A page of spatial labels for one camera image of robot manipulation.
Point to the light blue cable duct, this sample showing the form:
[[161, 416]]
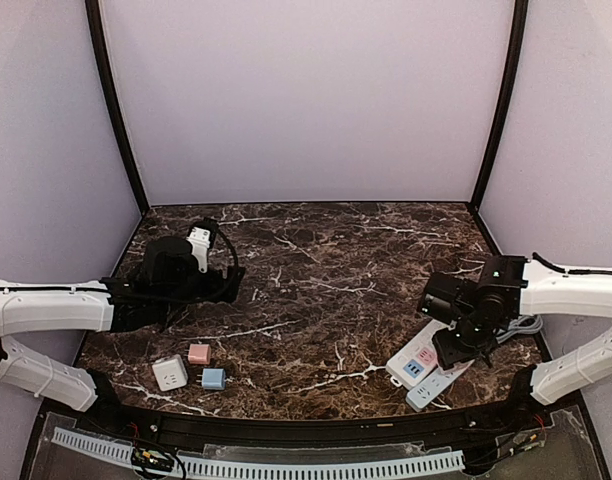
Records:
[[225, 462]]

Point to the black frame post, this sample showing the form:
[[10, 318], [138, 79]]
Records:
[[114, 110], [513, 55]]

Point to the black front rail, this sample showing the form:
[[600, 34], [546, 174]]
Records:
[[462, 427]]

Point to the left black frame post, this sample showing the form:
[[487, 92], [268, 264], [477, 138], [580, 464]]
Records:
[[114, 110]]

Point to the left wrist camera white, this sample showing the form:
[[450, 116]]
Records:
[[200, 240]]

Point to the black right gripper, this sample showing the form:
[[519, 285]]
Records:
[[456, 345]]

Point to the white multicolour power strip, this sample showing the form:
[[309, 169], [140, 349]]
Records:
[[402, 367]]

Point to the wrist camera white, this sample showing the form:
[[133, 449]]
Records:
[[447, 298], [200, 240]]

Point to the light blue power strip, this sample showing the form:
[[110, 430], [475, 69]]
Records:
[[422, 395]]

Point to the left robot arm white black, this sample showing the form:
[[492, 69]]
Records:
[[106, 305]]

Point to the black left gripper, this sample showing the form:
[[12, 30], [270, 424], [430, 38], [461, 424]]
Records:
[[225, 282]]

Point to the small circuit board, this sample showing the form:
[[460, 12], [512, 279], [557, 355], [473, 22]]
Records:
[[151, 459]]

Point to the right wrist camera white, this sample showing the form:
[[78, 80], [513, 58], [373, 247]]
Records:
[[447, 298]]

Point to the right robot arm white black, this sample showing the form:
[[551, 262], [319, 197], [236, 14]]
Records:
[[509, 288]]

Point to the blue usb charger plug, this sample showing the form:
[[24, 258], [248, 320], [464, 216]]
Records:
[[213, 379]]

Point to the right black frame post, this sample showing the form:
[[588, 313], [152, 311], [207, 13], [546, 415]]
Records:
[[513, 55]]

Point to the pink usb charger plug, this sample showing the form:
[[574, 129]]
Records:
[[199, 354]]

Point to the pink cube socket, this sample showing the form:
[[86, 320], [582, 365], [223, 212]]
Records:
[[427, 357]]

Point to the white cube socket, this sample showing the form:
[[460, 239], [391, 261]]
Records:
[[170, 373]]

